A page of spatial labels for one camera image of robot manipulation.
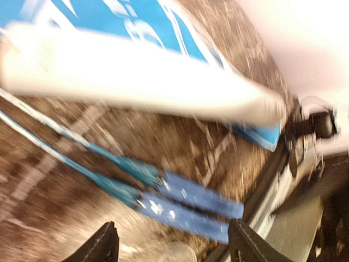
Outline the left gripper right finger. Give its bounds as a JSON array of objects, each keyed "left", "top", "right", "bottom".
[{"left": 228, "top": 219, "right": 291, "bottom": 262}]

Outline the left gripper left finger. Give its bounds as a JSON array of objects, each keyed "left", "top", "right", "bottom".
[{"left": 63, "top": 221, "right": 119, "bottom": 262}]

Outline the blue badminton racket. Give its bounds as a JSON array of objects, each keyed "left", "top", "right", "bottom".
[
  {"left": 1, "top": 112, "right": 228, "bottom": 244},
  {"left": 1, "top": 89, "right": 244, "bottom": 219}
]

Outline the white shuttlecock tube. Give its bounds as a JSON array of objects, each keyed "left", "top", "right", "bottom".
[{"left": 1, "top": 22, "right": 286, "bottom": 126}]

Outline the blue racket bag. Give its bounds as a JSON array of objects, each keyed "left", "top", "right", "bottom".
[{"left": 1, "top": 1, "right": 282, "bottom": 151}]

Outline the black external camera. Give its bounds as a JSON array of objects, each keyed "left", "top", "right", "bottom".
[{"left": 285, "top": 96, "right": 339, "bottom": 140}]

